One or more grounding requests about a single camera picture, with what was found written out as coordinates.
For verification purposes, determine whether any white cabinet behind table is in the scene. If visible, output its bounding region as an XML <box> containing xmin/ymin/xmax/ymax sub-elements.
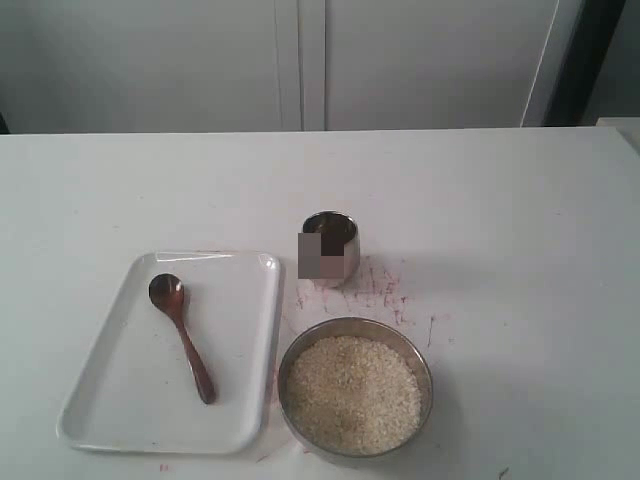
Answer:
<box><xmin>1</xmin><ymin>1</ymin><xmax>582</xmax><ymax>133</ymax></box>

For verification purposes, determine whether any stainless steel cup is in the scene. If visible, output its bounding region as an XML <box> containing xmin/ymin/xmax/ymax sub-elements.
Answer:
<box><xmin>297</xmin><ymin>211</ymin><xmax>360</xmax><ymax>288</ymax></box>

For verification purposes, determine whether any brown wooden spoon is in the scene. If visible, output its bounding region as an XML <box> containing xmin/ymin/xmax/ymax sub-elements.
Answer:
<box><xmin>148</xmin><ymin>273</ymin><xmax>216</xmax><ymax>405</ymax></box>

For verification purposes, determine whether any white rectangular plastic tray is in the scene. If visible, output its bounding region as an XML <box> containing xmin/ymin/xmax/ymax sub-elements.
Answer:
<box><xmin>56</xmin><ymin>251</ymin><xmax>283</xmax><ymax>456</ymax></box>

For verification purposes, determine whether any steel bowl of rice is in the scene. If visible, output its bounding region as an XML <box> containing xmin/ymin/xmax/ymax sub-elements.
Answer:
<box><xmin>277</xmin><ymin>317</ymin><xmax>433</xmax><ymax>463</ymax></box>

